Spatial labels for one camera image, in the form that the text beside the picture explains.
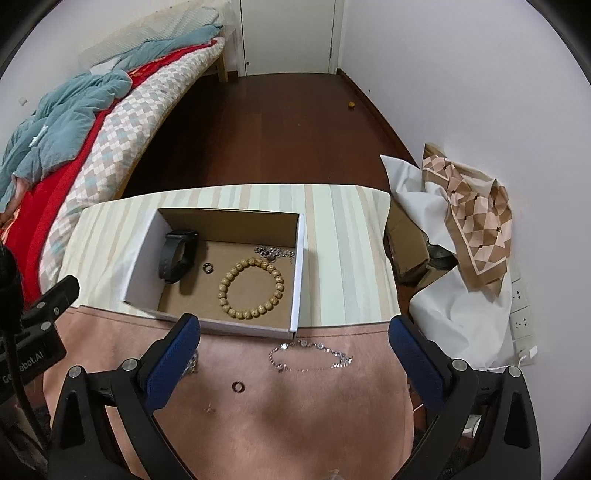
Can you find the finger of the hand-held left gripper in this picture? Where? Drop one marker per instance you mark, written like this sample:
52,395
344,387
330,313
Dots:
57,293

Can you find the bed with patterned quilt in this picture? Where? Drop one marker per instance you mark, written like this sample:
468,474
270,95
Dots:
78,161

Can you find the white charger plug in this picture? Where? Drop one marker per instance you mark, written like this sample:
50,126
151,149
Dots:
528,354

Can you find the black smart watch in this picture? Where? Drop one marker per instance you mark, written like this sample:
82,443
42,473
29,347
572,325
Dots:
173,263

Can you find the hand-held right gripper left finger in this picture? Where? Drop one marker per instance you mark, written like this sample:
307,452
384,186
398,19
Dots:
173,360

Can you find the brown patterned scarf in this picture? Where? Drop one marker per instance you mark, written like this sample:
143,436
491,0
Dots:
475,217

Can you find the brown cardboard box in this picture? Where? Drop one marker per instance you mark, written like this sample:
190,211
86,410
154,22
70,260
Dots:
406,244

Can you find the striped tablecloth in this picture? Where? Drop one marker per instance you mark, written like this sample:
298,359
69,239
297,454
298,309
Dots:
341,249

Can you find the white wall socket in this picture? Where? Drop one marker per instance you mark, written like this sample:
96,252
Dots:
521,309

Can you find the white door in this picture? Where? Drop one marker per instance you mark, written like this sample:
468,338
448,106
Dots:
286,32

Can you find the grey-green ribbed blanket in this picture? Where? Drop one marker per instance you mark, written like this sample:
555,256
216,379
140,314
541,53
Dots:
152,27

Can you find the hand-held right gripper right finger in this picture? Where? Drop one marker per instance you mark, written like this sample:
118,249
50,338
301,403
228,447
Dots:
413,360

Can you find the checkered bed sheet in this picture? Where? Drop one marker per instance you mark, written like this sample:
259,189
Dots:
138,115

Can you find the teal quilt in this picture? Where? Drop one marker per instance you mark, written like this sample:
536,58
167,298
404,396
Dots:
69,120

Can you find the white cardboard box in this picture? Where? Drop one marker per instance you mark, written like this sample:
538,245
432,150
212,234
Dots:
258,323

